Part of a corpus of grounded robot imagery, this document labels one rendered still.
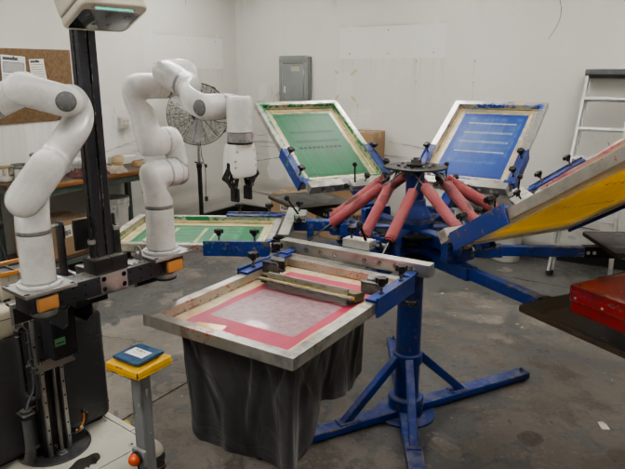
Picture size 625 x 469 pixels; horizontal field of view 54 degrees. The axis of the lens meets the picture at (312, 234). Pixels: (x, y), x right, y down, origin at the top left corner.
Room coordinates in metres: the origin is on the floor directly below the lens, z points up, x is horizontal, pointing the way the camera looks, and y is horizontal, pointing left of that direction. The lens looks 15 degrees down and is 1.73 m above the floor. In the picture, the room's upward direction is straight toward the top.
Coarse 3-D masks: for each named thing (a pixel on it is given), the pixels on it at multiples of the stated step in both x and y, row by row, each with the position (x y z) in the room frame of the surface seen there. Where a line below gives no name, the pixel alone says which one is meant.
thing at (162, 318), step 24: (288, 264) 2.43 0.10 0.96; (312, 264) 2.36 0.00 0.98; (336, 264) 2.34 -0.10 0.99; (216, 288) 2.06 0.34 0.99; (168, 312) 1.87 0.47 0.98; (360, 312) 1.84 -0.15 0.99; (192, 336) 1.71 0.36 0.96; (216, 336) 1.65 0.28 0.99; (240, 336) 1.65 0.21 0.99; (312, 336) 1.65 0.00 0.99; (336, 336) 1.70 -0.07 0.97; (264, 360) 1.56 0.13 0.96; (288, 360) 1.51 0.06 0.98
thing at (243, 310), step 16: (256, 288) 2.15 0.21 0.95; (224, 304) 1.99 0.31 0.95; (240, 304) 1.99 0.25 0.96; (256, 304) 1.99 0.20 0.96; (272, 304) 1.99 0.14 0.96; (192, 320) 1.85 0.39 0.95; (208, 320) 1.85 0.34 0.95; (224, 320) 1.85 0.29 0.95; (240, 320) 1.85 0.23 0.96; (256, 320) 1.85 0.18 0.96
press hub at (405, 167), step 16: (416, 160) 2.86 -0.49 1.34; (416, 208) 2.82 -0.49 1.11; (416, 224) 2.78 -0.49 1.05; (432, 224) 2.83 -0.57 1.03; (416, 240) 2.69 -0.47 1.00; (416, 256) 2.74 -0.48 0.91; (416, 288) 2.82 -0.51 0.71; (400, 304) 2.85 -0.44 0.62; (416, 304) 2.82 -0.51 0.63; (400, 320) 2.84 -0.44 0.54; (416, 320) 2.82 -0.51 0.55; (400, 336) 2.84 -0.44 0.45; (416, 336) 2.83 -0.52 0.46; (400, 352) 2.84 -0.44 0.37; (416, 352) 2.83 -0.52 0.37; (400, 368) 2.83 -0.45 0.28; (416, 368) 2.83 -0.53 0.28; (400, 384) 2.83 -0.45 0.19; (416, 384) 2.83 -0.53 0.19; (384, 400) 2.98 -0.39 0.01; (400, 400) 2.81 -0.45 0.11; (416, 400) 2.81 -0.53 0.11; (432, 416) 2.83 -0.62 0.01
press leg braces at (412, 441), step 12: (396, 360) 2.82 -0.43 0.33; (408, 360) 2.80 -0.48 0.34; (432, 360) 2.93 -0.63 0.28; (384, 372) 2.80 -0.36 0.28; (408, 372) 2.75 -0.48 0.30; (444, 372) 2.97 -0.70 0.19; (372, 384) 2.78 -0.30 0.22; (408, 384) 2.71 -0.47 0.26; (456, 384) 3.01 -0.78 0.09; (360, 396) 2.76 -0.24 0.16; (372, 396) 2.76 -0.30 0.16; (408, 396) 2.66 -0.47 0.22; (360, 408) 2.73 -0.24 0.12; (408, 408) 2.62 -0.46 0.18; (336, 420) 2.72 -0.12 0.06; (348, 420) 2.70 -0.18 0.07; (408, 420) 2.58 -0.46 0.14; (408, 432) 2.54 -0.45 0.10; (408, 444) 2.51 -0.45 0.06
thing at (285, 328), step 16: (352, 288) 2.15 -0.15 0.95; (288, 304) 1.99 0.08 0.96; (304, 304) 1.99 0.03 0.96; (320, 304) 1.99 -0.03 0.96; (336, 304) 1.99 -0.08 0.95; (352, 304) 1.99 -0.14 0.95; (272, 320) 1.85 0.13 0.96; (288, 320) 1.85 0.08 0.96; (304, 320) 1.85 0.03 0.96; (320, 320) 1.85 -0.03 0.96; (256, 336) 1.73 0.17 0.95; (272, 336) 1.73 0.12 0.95; (288, 336) 1.73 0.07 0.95; (304, 336) 1.73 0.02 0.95
